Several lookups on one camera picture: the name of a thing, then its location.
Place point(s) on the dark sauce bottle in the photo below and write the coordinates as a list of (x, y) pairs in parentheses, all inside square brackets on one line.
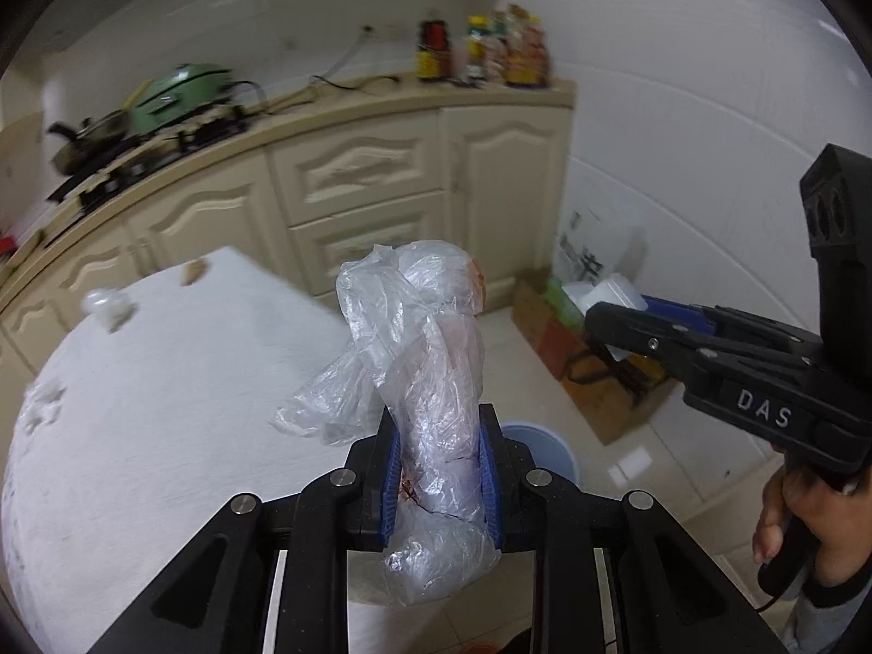
[(434, 48)]

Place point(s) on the white printed bag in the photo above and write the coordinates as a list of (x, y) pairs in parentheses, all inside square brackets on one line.
[(599, 238)]

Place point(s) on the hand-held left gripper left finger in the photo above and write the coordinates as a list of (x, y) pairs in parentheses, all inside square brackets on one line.
[(392, 484)]

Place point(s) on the green electric cooker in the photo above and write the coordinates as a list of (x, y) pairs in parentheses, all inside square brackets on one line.
[(180, 95)]

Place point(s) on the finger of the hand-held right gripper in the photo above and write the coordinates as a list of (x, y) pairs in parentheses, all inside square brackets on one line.
[(681, 310), (633, 334)]

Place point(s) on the cluster of condiment bottles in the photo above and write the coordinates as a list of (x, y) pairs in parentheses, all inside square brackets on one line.
[(518, 54)]

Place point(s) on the small brown peel piece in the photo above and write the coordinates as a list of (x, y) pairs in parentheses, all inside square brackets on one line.
[(193, 271)]

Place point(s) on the black gas hob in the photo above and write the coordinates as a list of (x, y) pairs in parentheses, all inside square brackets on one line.
[(177, 143)]

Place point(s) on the red kitchen container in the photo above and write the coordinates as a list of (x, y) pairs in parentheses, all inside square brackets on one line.
[(5, 244)]

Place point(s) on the round table white cloth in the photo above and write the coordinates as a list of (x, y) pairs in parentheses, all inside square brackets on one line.
[(170, 422)]

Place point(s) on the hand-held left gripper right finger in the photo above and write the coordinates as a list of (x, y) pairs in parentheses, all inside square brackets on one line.
[(489, 477)]

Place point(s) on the clear plastic bag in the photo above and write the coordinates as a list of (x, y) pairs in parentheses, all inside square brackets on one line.
[(436, 388)]

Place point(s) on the blue trash bin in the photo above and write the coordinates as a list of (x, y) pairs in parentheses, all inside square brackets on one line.
[(545, 453)]

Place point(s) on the person's right hand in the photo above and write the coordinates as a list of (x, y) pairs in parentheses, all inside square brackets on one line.
[(841, 538)]

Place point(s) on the person's right forearm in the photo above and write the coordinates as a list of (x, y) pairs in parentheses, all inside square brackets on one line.
[(831, 620)]

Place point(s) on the black wok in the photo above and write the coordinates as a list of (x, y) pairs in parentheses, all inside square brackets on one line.
[(88, 143)]

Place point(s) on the crumpled white tissue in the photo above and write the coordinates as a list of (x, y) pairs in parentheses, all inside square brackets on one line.
[(109, 306)]

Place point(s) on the brown cardboard box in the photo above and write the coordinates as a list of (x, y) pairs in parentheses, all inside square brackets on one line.
[(599, 402)]

